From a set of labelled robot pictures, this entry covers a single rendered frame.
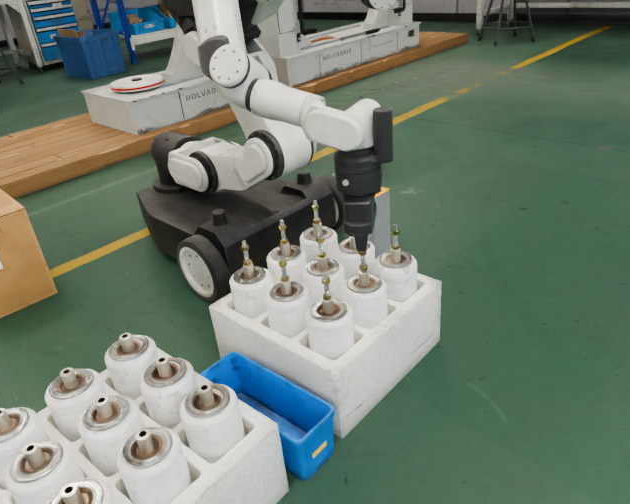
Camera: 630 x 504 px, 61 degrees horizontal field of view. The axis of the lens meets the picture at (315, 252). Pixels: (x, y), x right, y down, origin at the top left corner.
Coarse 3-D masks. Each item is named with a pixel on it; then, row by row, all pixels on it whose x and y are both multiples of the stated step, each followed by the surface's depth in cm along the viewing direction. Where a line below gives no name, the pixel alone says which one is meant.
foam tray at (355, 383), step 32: (224, 320) 124; (256, 320) 120; (384, 320) 116; (416, 320) 122; (224, 352) 131; (256, 352) 120; (288, 352) 111; (352, 352) 107; (384, 352) 115; (416, 352) 127; (320, 384) 108; (352, 384) 108; (384, 384) 119; (352, 416) 112
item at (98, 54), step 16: (96, 32) 520; (112, 32) 492; (64, 48) 496; (80, 48) 480; (96, 48) 486; (112, 48) 498; (64, 64) 511; (80, 64) 492; (96, 64) 490; (112, 64) 502
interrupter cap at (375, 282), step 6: (354, 276) 118; (372, 276) 117; (378, 276) 117; (348, 282) 116; (354, 282) 116; (372, 282) 116; (378, 282) 115; (348, 288) 115; (354, 288) 114; (360, 288) 114; (366, 288) 114; (372, 288) 113; (378, 288) 113
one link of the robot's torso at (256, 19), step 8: (240, 0) 126; (248, 0) 126; (256, 0) 123; (264, 0) 124; (272, 0) 132; (280, 0) 137; (240, 8) 128; (248, 8) 128; (256, 8) 130; (264, 8) 131; (272, 8) 136; (248, 16) 131; (256, 16) 132; (264, 16) 136; (248, 24) 134; (256, 24) 137
